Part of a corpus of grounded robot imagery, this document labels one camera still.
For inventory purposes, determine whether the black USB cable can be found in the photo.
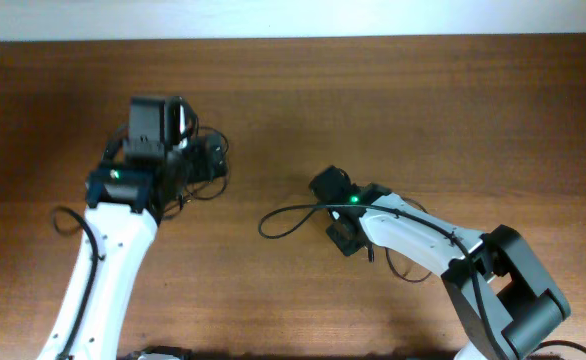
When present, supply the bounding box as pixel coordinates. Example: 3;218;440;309
382;196;434;284

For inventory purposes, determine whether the thin black separated cable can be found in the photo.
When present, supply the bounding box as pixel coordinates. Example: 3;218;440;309
160;124;231;221

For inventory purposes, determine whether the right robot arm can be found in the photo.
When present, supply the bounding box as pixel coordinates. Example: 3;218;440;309
309;166;571;359

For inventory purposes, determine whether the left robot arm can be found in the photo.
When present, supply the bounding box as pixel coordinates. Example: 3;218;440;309
39;96;229;359

